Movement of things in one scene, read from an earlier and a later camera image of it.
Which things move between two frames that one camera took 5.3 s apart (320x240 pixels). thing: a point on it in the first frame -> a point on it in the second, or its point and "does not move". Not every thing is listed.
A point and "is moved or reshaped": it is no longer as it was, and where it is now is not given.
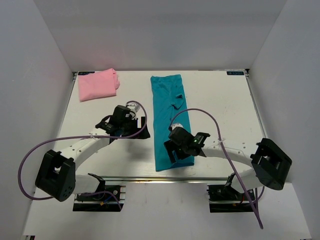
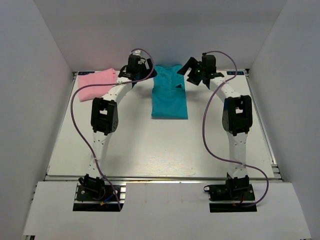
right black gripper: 170,147 -> 193,63
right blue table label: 235,73 does not move
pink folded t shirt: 100,84 does not move
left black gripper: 135,121 -> 143,64
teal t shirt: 169,99 is moved or reshaped
